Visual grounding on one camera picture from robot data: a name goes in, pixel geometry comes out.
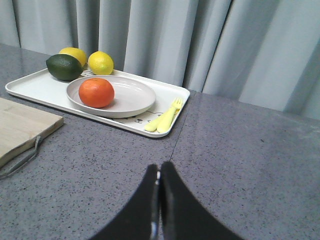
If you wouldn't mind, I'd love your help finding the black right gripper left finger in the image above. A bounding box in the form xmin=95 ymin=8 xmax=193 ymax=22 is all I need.
xmin=91 ymin=164 xmax=160 ymax=240

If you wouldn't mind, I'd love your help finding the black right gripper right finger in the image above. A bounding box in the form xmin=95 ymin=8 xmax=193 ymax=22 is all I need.
xmin=160 ymin=161 xmax=241 ymax=240

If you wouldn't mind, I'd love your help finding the beige round plate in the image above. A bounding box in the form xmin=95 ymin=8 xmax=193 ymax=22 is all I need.
xmin=66 ymin=75 xmax=156 ymax=118

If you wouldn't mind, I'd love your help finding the orange mandarin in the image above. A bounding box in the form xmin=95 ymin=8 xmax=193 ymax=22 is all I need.
xmin=78 ymin=77 xmax=115 ymax=108

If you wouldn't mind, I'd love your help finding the white rectangular tray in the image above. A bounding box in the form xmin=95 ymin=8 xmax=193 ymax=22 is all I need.
xmin=5 ymin=69 xmax=190 ymax=138

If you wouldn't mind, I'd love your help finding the yellow plastic fork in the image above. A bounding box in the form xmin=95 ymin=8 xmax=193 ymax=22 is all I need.
xmin=156 ymin=97 xmax=183 ymax=133

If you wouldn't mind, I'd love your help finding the yellow plastic utensil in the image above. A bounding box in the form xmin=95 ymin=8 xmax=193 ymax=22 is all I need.
xmin=144 ymin=110 xmax=179 ymax=132

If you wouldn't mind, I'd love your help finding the wooden cutting board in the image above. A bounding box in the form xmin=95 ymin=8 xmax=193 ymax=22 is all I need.
xmin=0 ymin=98 xmax=64 ymax=167

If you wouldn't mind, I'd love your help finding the yellow lemon right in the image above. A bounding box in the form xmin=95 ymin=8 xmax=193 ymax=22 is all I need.
xmin=88 ymin=51 xmax=114 ymax=75

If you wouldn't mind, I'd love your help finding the yellow lemon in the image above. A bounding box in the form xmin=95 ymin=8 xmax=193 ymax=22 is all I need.
xmin=59 ymin=47 xmax=87 ymax=67
xmin=88 ymin=51 xmax=114 ymax=75

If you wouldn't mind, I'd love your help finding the dark green lime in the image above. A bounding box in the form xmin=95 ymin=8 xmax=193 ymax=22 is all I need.
xmin=45 ymin=54 xmax=83 ymax=82

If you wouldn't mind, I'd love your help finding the yellow lemon left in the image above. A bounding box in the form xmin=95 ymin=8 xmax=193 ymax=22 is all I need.
xmin=59 ymin=47 xmax=87 ymax=67

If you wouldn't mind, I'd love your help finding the grey curtain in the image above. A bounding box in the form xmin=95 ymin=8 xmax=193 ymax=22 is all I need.
xmin=0 ymin=0 xmax=320 ymax=119

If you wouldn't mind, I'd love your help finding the metal cutting board handle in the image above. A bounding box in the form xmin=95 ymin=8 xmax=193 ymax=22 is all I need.
xmin=0 ymin=135 xmax=43 ymax=180

